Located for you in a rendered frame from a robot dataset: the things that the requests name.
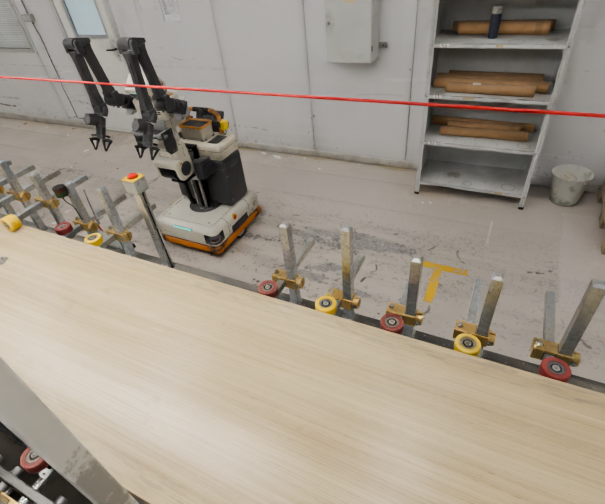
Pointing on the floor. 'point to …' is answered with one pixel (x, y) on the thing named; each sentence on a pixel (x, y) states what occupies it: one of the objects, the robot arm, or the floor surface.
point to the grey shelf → (516, 48)
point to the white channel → (36, 423)
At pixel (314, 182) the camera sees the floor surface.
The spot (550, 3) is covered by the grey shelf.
